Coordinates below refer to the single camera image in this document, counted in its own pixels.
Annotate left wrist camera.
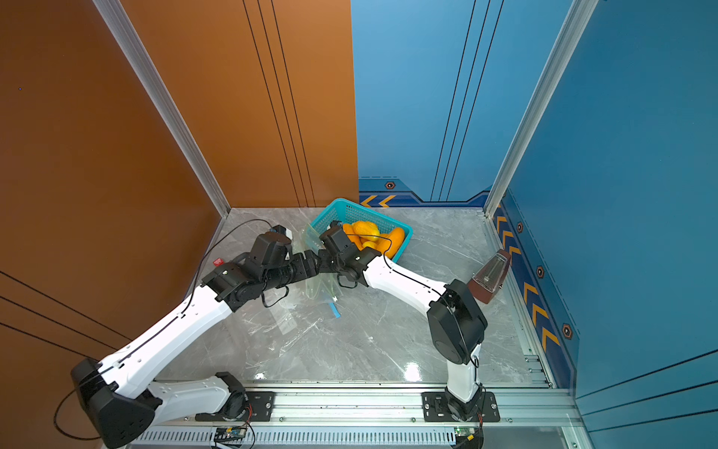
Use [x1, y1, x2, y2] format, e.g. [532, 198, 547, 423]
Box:
[249, 224, 293, 269]

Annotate clear blue-zip bag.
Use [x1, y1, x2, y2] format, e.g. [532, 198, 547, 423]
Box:
[260, 295, 341, 354]

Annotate yellow top mango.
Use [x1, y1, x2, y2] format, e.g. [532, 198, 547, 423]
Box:
[352, 221, 381, 242]

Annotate orange mango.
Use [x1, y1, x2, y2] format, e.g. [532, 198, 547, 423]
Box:
[384, 227, 406, 259]

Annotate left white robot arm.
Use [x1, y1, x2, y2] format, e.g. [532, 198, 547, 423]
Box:
[71, 250, 337, 448]

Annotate dark red metronome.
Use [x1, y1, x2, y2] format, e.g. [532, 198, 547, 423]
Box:
[467, 250, 512, 304]

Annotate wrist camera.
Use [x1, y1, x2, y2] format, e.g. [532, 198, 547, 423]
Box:
[320, 221, 357, 254]
[249, 224, 293, 269]

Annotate teal plastic basket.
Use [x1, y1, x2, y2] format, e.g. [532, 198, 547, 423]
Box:
[310, 198, 413, 262]

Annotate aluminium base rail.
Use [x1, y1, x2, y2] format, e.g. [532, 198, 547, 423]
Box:
[132, 382, 592, 448]

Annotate clear green-zip bag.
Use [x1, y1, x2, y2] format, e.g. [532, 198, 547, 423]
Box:
[300, 224, 341, 306]

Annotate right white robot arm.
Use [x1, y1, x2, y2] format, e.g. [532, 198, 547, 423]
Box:
[316, 249, 488, 421]

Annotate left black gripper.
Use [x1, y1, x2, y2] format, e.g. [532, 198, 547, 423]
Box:
[261, 247, 322, 295]

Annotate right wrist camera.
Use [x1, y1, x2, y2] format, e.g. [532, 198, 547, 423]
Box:
[320, 221, 357, 254]

